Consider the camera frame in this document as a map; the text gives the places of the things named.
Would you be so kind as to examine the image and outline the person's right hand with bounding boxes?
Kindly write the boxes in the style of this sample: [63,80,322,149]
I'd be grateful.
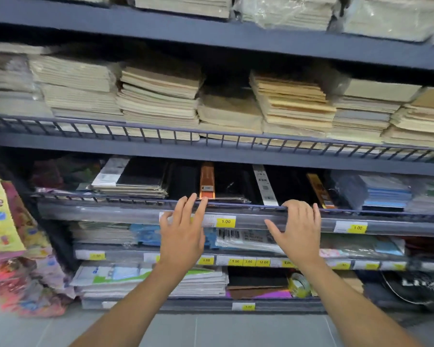
[264,200,322,273]

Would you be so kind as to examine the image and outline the person's left hand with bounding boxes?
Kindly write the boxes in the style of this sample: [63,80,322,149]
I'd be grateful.
[158,193,209,275]

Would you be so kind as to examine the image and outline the row of black shelved notebooks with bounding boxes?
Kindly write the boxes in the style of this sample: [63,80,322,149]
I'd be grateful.
[251,163,347,210]

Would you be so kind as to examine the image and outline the grey metal store shelving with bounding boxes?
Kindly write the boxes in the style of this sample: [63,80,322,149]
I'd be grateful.
[0,0,434,315]

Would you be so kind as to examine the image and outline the person's left forearm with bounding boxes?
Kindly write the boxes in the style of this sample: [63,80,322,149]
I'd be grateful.
[69,262,183,347]

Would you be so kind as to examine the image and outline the person's right forearm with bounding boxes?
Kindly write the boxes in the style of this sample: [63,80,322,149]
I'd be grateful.
[300,258,423,347]

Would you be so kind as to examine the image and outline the blue wrapped folder packs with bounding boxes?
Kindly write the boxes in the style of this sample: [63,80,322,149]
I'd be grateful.
[130,224,217,250]

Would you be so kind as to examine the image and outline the clear tape roll pack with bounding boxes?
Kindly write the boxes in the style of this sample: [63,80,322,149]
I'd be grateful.
[287,272,311,299]

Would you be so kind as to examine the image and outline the row of yellow price labels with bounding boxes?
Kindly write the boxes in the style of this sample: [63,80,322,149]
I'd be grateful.
[74,213,434,311]

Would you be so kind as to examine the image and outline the clear wrapped barcode paper pack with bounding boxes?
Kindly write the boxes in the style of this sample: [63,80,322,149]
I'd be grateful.
[215,227,286,254]

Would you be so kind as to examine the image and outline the stack of dark coloured paper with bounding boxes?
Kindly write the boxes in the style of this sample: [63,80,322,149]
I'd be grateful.
[226,267,293,300]

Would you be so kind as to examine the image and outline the stack of green white workbooks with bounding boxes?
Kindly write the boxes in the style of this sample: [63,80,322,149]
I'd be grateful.
[71,262,229,299]

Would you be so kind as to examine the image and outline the pastel wrapped paper packs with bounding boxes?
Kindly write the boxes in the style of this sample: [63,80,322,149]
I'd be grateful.
[319,233,407,259]

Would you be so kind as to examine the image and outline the stack of kraft paper packs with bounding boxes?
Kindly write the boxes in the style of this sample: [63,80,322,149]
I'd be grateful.
[339,270,364,295]

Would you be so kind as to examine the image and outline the stack of pale grey workbooks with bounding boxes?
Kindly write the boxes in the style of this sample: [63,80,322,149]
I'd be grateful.
[71,222,136,244]

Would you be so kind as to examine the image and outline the stack of blue exercise books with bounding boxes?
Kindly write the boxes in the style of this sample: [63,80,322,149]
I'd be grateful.
[359,175,412,210]

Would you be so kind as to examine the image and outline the colourful illustrated book packs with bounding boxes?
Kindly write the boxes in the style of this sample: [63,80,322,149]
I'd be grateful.
[31,157,106,194]

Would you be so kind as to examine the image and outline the stack of green grey exercise books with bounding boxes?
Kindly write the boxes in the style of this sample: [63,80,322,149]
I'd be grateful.
[408,178,434,214]

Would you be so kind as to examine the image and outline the stacks of beige exercise books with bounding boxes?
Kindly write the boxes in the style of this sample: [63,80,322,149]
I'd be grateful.
[0,0,434,148]

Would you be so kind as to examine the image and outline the hanging colourful packets display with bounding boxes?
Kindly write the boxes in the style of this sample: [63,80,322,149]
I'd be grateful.
[0,151,75,319]

